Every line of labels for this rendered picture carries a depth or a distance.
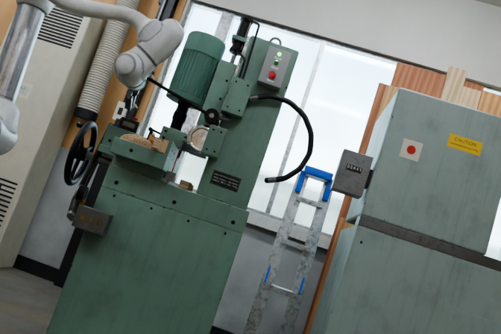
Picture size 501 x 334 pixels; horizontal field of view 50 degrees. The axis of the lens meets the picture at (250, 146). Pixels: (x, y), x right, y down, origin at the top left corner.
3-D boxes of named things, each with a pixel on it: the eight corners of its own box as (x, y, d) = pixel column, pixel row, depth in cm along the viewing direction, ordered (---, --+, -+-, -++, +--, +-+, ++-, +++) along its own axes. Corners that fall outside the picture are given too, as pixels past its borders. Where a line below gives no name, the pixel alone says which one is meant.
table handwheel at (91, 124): (54, 175, 213) (68, 189, 240) (102, 191, 213) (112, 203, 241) (83, 109, 221) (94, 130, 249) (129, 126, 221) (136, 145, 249)
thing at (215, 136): (200, 154, 223) (210, 127, 225) (217, 159, 223) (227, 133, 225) (200, 151, 214) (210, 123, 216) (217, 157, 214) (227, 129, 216)
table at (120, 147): (114, 160, 261) (118, 148, 262) (174, 180, 262) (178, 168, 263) (84, 142, 201) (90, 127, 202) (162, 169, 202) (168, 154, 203)
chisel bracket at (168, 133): (157, 145, 237) (164, 127, 238) (188, 156, 237) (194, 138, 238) (156, 143, 230) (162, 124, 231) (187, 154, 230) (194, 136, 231)
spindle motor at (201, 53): (167, 101, 245) (190, 39, 250) (203, 114, 245) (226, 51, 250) (163, 92, 228) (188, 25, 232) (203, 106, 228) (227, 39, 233)
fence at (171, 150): (175, 168, 262) (179, 157, 263) (178, 169, 262) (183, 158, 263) (164, 153, 203) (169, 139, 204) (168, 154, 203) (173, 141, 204)
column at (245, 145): (197, 196, 243) (247, 50, 254) (243, 212, 243) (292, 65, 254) (194, 194, 221) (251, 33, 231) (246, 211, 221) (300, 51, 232)
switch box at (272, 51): (256, 83, 229) (268, 49, 231) (278, 92, 229) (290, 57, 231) (257, 80, 223) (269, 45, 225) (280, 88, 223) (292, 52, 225)
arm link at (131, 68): (131, 95, 195) (159, 71, 197) (124, 85, 180) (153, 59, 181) (111, 74, 196) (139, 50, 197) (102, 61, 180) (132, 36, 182)
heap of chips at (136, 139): (121, 140, 212) (124, 131, 213) (155, 152, 213) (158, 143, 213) (117, 137, 203) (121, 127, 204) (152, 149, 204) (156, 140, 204)
